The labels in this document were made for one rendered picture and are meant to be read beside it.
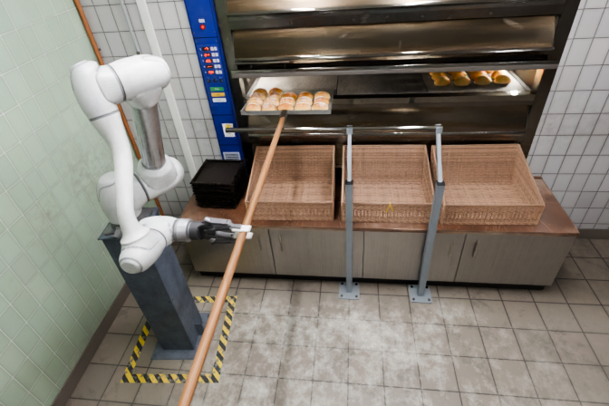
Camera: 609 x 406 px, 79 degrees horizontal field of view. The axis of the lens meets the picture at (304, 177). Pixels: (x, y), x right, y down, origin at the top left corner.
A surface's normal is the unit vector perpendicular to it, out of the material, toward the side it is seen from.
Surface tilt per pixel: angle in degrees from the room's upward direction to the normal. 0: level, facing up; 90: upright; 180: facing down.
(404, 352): 0
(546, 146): 90
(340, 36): 70
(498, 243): 90
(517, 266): 90
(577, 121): 90
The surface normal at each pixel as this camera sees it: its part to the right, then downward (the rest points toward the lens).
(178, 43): -0.11, 0.59
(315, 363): -0.07, -0.81
